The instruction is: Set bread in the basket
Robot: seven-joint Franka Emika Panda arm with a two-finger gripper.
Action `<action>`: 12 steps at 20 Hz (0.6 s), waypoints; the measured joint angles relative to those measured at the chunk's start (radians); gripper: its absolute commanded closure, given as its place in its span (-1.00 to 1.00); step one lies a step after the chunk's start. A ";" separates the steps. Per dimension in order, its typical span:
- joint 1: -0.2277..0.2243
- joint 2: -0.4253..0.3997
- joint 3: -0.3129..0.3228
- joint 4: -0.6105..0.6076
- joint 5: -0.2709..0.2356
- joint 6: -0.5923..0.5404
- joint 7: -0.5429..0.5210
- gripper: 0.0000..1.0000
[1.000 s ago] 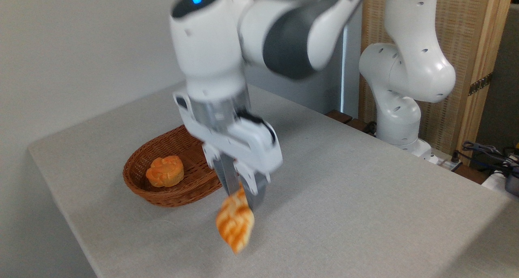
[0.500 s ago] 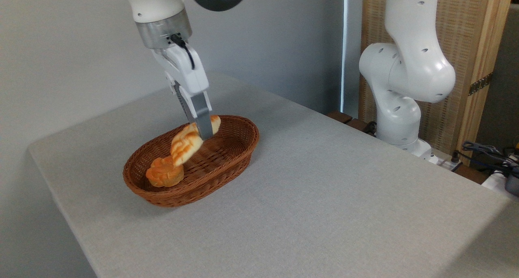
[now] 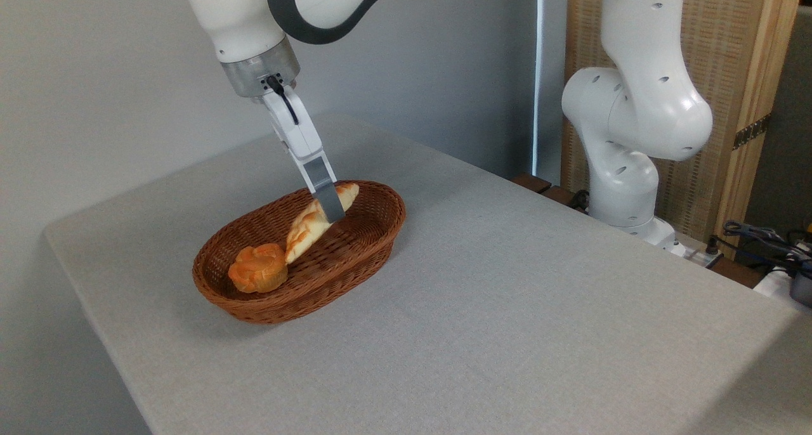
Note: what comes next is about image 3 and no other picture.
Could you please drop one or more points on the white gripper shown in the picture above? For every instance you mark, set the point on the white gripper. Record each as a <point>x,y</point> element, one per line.
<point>298,127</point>

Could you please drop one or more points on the long braided bread loaf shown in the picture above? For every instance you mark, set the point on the long braided bread loaf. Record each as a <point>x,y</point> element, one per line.
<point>304,229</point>

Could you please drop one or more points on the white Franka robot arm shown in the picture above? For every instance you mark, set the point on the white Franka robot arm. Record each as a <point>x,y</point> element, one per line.
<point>641,111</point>

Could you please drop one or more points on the brown wicker oval basket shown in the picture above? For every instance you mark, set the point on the brown wicker oval basket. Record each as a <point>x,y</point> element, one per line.
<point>342,264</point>

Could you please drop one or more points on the round orange bread roll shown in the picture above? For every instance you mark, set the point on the round orange bread roll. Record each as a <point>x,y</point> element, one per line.
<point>258,269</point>

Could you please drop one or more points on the brown wooden block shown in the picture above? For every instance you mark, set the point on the brown wooden block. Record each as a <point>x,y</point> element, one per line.
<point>561,196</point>
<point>531,182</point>

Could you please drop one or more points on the grey tablecloth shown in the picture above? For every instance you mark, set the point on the grey tablecloth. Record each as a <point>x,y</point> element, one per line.
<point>539,308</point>

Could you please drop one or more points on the metal screen hinge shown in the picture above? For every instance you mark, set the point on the metal screen hinge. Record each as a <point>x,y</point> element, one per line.
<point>752,132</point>

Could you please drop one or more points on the wooden woven folding screen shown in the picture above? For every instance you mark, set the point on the wooden woven folding screen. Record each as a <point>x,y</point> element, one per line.
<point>736,42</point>

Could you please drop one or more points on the white vertical wall strip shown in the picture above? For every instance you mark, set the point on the white vertical wall strip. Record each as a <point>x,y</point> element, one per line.
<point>538,73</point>

